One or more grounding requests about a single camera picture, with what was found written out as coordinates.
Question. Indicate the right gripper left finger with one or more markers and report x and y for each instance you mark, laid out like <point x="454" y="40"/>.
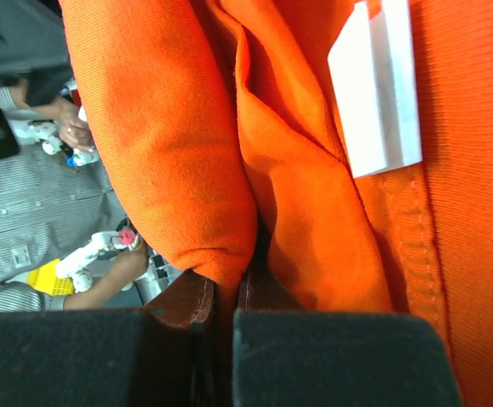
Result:
<point x="188" y="300"/>

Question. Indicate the person in striped shirt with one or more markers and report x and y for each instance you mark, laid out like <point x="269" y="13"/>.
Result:
<point x="46" y="212"/>

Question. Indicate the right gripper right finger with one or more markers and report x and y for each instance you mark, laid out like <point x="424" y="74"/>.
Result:
<point x="261" y="291"/>

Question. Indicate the orange t shirt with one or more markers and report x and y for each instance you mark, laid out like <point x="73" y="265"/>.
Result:
<point x="352" y="140"/>

